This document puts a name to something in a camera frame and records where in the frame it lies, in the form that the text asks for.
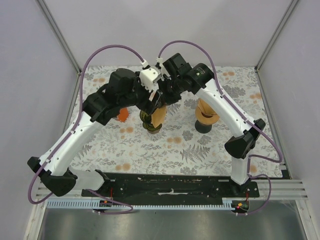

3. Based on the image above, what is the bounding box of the single brown paper coffee filter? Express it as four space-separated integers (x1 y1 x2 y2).
197 98 216 116

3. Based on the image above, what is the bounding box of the white slotted cable duct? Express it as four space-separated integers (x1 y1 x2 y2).
46 198 244 211

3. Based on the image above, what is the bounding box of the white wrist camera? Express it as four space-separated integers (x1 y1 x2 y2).
139 59 162 92
154 57 170 81

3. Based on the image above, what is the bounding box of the aluminium front rail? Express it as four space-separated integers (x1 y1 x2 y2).
34 178 307 201

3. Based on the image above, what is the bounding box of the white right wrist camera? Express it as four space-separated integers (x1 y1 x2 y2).
154 57 170 81

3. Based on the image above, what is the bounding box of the right aluminium frame post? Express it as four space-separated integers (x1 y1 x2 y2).
254 0 300 71

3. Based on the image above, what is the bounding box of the orange coffee filter box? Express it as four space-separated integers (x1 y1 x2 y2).
117 107 129 123

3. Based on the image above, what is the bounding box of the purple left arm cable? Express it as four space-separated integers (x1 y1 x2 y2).
27 44 136 215

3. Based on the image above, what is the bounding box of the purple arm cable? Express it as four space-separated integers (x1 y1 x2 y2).
157 39 284 216
27 44 136 215

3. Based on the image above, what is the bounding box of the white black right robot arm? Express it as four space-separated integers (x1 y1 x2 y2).
156 53 266 197

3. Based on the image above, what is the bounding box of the dark green glass jar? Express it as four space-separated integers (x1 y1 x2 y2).
139 110 163 130

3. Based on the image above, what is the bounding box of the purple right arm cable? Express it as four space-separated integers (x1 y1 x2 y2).
157 39 284 216

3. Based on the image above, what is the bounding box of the round bamboo dripper holder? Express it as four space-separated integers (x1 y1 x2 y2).
195 106 220 125

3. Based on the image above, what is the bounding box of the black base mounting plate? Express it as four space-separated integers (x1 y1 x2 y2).
95 172 260 201

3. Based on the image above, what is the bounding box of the floral patterned table mat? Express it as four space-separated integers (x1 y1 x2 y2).
70 66 284 178

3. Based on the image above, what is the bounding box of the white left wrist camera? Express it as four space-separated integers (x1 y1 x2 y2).
139 59 162 92

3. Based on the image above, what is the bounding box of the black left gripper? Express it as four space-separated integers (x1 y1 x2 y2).
119 72 163 116

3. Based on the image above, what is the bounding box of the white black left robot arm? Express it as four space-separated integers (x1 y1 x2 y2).
27 67 161 197

